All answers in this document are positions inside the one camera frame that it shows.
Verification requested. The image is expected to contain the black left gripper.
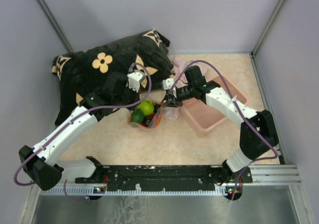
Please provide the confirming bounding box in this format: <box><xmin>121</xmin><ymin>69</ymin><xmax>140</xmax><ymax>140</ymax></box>
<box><xmin>113</xmin><ymin>82</ymin><xmax>142</xmax><ymax>112</ymax></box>

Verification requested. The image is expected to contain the green apple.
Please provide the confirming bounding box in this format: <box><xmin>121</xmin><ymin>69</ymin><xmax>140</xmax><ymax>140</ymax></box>
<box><xmin>137</xmin><ymin>101</ymin><xmax>154</xmax><ymax>116</ymax></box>

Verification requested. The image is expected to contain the clear zip bag orange zipper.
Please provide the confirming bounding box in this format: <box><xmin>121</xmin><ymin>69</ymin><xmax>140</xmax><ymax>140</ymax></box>
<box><xmin>128</xmin><ymin>98</ymin><xmax>164</xmax><ymax>129</ymax></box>

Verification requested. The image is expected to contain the dark brown fruit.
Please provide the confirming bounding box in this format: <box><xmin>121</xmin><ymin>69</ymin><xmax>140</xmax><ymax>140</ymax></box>
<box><xmin>143</xmin><ymin>105</ymin><xmax>160</xmax><ymax>127</ymax></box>

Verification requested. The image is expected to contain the pink plastic bin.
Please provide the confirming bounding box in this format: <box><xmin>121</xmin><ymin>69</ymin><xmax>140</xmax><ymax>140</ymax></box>
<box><xmin>180</xmin><ymin>76</ymin><xmax>249</xmax><ymax>137</ymax></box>

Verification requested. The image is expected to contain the dark green avocado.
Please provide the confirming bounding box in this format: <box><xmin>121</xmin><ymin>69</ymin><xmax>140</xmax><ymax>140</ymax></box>
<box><xmin>131</xmin><ymin>109</ymin><xmax>144</xmax><ymax>123</ymax></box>

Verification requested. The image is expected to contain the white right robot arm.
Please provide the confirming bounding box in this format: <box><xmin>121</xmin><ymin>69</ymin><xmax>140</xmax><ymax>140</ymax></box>
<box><xmin>162</xmin><ymin>66</ymin><xmax>279</xmax><ymax>182</ymax></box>

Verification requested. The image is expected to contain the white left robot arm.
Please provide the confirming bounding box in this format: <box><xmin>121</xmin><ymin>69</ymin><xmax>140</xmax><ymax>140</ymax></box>
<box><xmin>18</xmin><ymin>70</ymin><xmax>145</xmax><ymax>191</ymax></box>

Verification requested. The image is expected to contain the black flower-pattern pillow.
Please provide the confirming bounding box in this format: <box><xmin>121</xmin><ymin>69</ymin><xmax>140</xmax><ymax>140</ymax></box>
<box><xmin>51</xmin><ymin>29</ymin><xmax>173</xmax><ymax>126</ymax></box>

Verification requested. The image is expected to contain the pink cloth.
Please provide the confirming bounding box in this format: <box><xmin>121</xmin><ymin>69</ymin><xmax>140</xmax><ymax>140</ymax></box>
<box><xmin>162</xmin><ymin>57</ymin><xmax>207</xmax><ymax>121</ymax></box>

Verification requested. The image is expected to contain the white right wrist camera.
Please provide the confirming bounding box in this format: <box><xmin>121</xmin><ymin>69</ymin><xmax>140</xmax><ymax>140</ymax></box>
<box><xmin>161</xmin><ymin>78</ymin><xmax>174</xmax><ymax>90</ymax></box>

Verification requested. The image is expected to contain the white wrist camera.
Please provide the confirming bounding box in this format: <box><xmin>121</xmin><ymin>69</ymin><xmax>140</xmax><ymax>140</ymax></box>
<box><xmin>127</xmin><ymin>70</ymin><xmax>145</xmax><ymax>93</ymax></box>
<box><xmin>161</xmin><ymin>78</ymin><xmax>174</xmax><ymax>90</ymax></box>

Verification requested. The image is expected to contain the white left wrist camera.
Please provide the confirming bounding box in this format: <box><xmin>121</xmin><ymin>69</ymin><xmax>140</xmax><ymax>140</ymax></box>
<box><xmin>127</xmin><ymin>70</ymin><xmax>145</xmax><ymax>93</ymax></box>

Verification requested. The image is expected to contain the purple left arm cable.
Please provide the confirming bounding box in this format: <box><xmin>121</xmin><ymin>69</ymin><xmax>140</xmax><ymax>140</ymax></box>
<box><xmin>13</xmin><ymin>62</ymin><xmax>153</xmax><ymax>204</ymax></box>

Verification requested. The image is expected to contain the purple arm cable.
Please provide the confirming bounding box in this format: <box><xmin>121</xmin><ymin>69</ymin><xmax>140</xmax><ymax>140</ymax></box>
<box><xmin>169</xmin><ymin>59</ymin><xmax>279</xmax><ymax>201</ymax></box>
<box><xmin>13</xmin><ymin>62</ymin><xmax>153</xmax><ymax>204</ymax></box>

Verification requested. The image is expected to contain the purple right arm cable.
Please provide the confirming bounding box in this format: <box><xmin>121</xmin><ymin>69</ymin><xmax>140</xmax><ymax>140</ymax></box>
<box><xmin>169</xmin><ymin>59</ymin><xmax>279</xmax><ymax>201</ymax></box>

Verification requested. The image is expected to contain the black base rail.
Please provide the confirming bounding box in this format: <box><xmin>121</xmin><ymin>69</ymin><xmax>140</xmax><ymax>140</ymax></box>
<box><xmin>75</xmin><ymin>165</ymin><xmax>240</xmax><ymax>192</ymax></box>

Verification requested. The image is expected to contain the aluminium frame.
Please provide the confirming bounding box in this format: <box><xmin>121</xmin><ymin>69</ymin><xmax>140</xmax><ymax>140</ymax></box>
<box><xmin>17</xmin><ymin>0</ymin><xmax>310</xmax><ymax>224</ymax></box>

